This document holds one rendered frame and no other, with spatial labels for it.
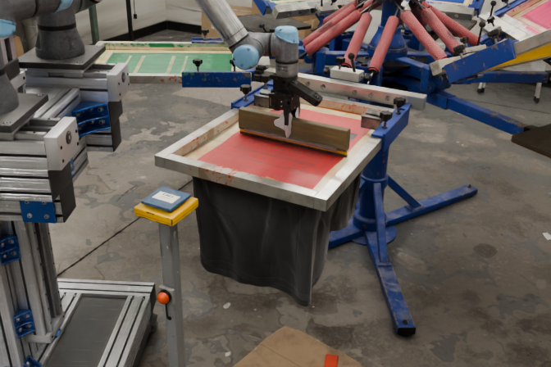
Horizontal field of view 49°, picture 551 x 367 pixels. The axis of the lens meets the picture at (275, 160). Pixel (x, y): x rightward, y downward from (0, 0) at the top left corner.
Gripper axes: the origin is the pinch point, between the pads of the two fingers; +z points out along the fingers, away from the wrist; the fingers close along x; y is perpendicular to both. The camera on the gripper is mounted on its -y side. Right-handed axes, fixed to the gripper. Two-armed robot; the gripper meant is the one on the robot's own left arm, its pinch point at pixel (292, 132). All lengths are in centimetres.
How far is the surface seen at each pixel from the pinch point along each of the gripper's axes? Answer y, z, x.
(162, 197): 14, 3, 54
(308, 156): -8.5, 5.1, 5.3
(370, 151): -27.6, 2.1, -0.3
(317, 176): -17.0, 5.5, 17.4
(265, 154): 4.6, 4.7, 11.3
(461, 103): -41, 9, -82
